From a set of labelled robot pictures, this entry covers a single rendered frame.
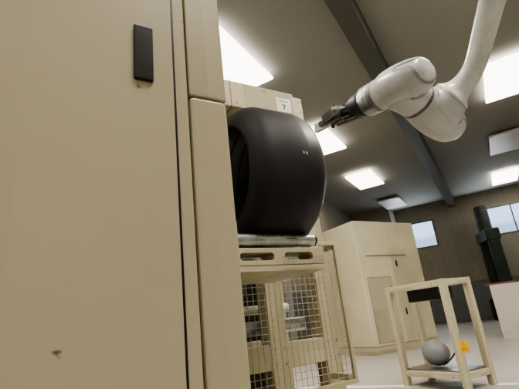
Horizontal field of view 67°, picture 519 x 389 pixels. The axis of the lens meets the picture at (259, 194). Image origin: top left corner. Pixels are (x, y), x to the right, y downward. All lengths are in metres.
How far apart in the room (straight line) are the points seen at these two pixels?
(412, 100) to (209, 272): 0.80
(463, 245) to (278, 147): 12.17
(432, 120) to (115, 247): 0.93
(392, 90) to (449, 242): 12.37
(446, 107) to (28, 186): 0.99
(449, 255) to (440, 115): 12.25
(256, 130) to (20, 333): 1.12
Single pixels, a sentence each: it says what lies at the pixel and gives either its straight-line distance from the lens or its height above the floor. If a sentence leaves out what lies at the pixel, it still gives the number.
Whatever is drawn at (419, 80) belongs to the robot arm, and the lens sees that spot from 1.06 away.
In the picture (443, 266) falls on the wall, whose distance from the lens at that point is 13.33.
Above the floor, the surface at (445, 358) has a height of 0.20.
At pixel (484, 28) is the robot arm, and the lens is 1.18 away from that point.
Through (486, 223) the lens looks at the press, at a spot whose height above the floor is 2.55.
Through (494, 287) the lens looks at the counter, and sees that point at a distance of 7.23.
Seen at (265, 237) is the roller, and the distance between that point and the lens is 1.34.
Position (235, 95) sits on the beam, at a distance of 1.98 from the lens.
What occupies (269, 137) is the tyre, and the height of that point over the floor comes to 1.23.
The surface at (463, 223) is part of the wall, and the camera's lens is 13.42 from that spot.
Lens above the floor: 0.63
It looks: 18 degrees up
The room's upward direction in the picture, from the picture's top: 6 degrees counter-clockwise
